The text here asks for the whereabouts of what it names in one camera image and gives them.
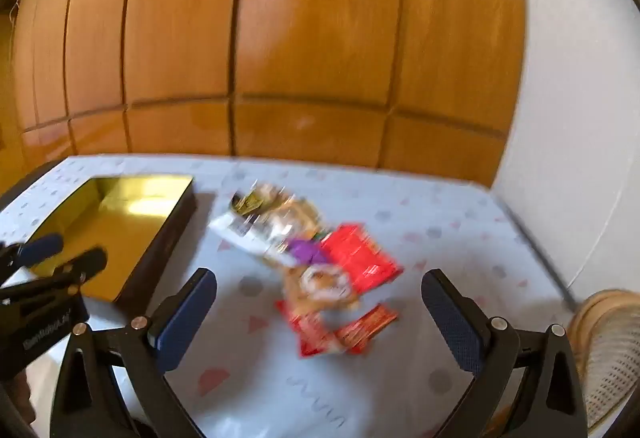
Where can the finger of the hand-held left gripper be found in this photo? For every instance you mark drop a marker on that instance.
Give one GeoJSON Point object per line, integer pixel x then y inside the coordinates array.
{"type": "Point", "coordinates": [45, 246]}
{"type": "Point", "coordinates": [85, 264]}

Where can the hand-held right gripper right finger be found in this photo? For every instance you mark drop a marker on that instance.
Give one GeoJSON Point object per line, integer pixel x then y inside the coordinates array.
{"type": "Point", "coordinates": [450, 318]}

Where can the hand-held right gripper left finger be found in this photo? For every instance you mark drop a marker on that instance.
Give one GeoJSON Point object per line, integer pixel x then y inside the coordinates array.
{"type": "Point", "coordinates": [182, 323]}

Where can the dark box with gold inside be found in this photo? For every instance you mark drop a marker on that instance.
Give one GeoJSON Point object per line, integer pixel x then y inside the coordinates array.
{"type": "Point", "coordinates": [110, 228]}

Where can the plain red snack packet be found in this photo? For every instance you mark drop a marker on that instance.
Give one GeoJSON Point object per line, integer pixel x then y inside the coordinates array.
{"type": "Point", "coordinates": [360, 258]}

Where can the white patterned tablecloth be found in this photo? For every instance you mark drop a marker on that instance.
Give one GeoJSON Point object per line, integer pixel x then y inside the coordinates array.
{"type": "Point", "coordinates": [430, 218]}

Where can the clear white snack packet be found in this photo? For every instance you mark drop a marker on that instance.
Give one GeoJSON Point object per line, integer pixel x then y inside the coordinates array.
{"type": "Point", "coordinates": [245, 233]}

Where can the red and white snack packet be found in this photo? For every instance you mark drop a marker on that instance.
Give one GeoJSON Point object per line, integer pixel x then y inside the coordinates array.
{"type": "Point", "coordinates": [310, 333]}

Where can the orange round-picture snack packet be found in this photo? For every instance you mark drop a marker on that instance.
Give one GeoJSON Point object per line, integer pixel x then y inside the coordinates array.
{"type": "Point", "coordinates": [320, 285]}

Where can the dark gold-label snack packet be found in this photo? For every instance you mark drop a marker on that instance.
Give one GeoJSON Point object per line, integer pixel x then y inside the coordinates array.
{"type": "Point", "coordinates": [247, 203]}

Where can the purple snack packet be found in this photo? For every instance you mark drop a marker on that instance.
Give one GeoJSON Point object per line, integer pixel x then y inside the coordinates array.
{"type": "Point", "coordinates": [306, 250]}

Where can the brown snack packet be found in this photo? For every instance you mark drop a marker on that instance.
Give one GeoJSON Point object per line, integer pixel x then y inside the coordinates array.
{"type": "Point", "coordinates": [297, 213]}

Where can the cane wicker chair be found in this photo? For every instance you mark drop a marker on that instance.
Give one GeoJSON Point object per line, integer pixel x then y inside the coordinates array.
{"type": "Point", "coordinates": [607, 358]}

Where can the wooden wardrobe doors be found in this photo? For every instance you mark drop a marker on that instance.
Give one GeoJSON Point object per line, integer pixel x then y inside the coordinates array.
{"type": "Point", "coordinates": [300, 33]}

